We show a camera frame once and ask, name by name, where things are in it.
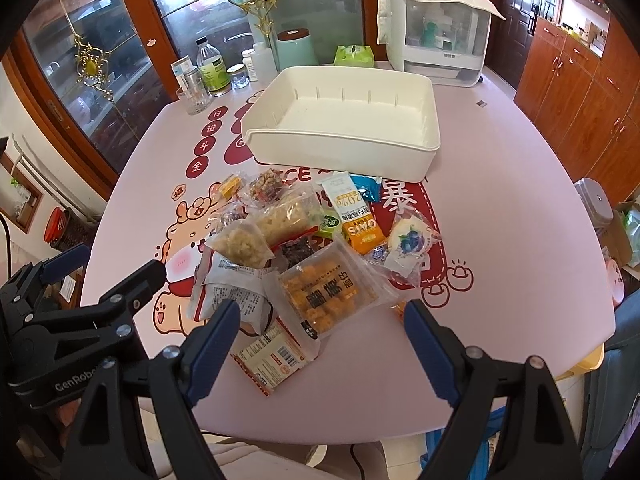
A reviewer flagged red white barcode snack packet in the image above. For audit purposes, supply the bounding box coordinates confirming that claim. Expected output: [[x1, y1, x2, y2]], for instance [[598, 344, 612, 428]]
[[231, 318, 320, 396]]

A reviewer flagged white grey snack packet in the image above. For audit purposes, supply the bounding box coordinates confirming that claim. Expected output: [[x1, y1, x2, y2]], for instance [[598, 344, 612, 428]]
[[186, 247, 273, 337]]

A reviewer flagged orange cracker snack tray pack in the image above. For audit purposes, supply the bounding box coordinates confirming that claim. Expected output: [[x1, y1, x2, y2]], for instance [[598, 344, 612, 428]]
[[262, 240, 398, 344]]

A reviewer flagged pale puffed snack bag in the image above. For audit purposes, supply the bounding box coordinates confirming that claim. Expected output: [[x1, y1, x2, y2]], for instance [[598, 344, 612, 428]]
[[206, 219, 274, 269]]

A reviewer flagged small yellow snack packet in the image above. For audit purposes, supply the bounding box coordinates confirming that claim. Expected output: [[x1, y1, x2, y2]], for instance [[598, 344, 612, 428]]
[[216, 174, 246, 200]]

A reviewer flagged dark red snack packet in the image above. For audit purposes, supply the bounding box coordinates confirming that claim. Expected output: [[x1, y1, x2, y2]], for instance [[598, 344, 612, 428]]
[[272, 228, 321, 271]]

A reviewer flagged mixed nuts clear bag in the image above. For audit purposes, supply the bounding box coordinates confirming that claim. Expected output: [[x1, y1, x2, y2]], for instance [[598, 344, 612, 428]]
[[242, 168, 291, 208]]

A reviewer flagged small orange candy packet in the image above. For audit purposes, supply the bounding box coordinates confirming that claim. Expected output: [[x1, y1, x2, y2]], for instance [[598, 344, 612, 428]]
[[392, 301, 407, 322]]

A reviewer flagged large puffed snack bag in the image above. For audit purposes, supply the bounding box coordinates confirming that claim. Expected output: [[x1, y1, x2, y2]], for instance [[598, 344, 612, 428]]
[[250, 185, 323, 248]]

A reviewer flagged small green snack packet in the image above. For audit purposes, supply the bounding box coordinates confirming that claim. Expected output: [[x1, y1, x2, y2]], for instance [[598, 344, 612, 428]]
[[317, 209, 342, 240]]

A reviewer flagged clear drinking glass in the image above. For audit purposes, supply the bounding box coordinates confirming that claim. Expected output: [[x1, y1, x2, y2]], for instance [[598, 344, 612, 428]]
[[176, 76, 210, 116]]

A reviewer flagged orange white oats packet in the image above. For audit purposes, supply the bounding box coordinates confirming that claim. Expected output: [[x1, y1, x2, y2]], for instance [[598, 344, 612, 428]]
[[321, 172, 385, 255]]

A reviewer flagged blueberry bread clear packet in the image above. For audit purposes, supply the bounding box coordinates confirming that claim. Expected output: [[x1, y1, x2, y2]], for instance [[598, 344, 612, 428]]
[[364, 204, 442, 288]]

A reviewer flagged green label clear bottle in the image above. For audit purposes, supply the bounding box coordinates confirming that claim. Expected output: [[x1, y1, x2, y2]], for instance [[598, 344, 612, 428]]
[[196, 37, 231, 96]]

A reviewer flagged small glass jar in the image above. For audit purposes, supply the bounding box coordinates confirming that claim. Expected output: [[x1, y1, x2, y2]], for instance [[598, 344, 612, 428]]
[[227, 63, 250, 91]]

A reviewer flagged blue snack packet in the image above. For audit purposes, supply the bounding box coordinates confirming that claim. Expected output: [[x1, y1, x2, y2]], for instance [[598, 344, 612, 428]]
[[349, 174, 382, 204]]

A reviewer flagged white squeeze bottle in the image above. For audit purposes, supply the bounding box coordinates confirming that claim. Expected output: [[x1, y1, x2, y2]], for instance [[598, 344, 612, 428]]
[[224, 32, 278, 87]]

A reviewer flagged mint green canister brown lid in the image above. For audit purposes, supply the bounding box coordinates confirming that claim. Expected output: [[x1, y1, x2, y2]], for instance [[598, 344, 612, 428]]
[[277, 28, 319, 70]]

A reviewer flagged white plastic storage tray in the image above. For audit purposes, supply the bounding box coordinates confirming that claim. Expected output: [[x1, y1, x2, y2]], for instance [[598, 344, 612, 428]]
[[241, 66, 440, 183]]

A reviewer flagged green tissue pack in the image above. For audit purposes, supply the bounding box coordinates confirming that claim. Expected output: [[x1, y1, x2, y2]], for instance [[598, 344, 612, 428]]
[[333, 44, 375, 68]]

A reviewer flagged wooden cabinet unit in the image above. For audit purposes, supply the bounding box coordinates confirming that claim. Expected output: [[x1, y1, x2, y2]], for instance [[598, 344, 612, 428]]
[[514, 0, 639, 204]]

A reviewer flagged white countertop cabinet appliance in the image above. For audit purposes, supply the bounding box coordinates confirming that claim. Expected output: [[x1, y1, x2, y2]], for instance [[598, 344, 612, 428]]
[[383, 0, 497, 88]]

